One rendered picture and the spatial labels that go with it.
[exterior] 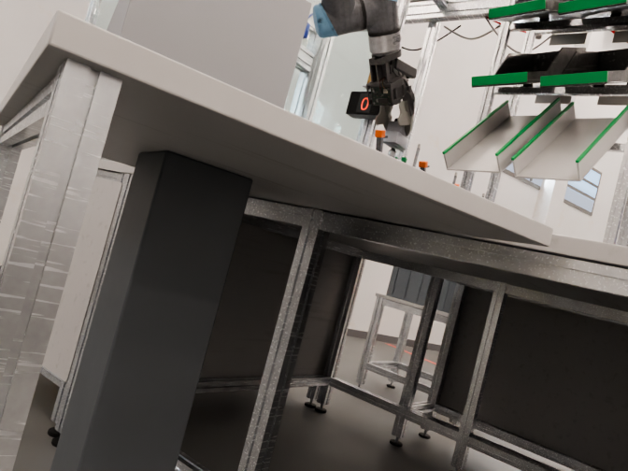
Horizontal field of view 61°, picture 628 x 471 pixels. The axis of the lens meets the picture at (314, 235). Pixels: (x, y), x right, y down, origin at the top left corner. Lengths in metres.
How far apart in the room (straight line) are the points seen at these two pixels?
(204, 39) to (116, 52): 0.43
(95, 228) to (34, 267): 1.32
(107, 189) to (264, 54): 0.99
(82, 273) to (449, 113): 5.50
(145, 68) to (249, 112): 0.10
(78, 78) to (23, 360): 0.24
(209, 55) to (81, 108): 0.43
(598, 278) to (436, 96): 5.76
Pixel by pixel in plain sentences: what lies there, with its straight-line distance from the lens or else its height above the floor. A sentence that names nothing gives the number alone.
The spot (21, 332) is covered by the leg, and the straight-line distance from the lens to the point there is 0.51.
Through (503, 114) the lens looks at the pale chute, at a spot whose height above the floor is 1.18.
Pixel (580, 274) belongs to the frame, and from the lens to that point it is 0.94.
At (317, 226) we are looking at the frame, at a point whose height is 0.79.
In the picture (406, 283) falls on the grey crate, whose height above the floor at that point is 0.72.
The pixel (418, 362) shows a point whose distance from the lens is 2.53.
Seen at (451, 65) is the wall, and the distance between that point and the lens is 6.83.
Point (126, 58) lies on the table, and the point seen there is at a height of 0.84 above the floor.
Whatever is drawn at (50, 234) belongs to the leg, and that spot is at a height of 0.69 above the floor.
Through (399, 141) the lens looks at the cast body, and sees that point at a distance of 1.38.
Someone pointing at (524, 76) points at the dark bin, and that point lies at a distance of 1.23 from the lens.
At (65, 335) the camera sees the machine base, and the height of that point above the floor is 0.29.
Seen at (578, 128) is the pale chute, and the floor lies 1.15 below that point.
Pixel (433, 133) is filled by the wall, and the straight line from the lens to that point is 6.54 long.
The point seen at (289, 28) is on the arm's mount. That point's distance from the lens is 0.98.
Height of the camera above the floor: 0.72
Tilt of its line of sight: 2 degrees up
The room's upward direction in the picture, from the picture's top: 15 degrees clockwise
